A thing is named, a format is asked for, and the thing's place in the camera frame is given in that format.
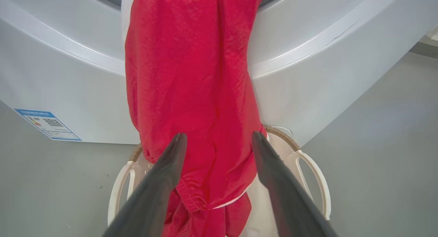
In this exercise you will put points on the blue energy label sticker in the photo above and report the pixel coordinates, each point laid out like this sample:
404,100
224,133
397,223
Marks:
48,124

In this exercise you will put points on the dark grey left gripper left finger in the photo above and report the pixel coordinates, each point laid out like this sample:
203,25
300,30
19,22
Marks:
154,196

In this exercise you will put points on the cream perforated laundry basket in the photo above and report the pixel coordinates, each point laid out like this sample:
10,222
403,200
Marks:
284,151

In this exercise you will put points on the red and white garment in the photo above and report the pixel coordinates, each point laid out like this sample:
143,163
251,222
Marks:
188,76

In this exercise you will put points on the white front-load washing machine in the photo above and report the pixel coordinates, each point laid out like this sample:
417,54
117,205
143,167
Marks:
51,76

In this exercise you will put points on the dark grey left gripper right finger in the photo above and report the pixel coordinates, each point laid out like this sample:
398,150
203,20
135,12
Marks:
287,202

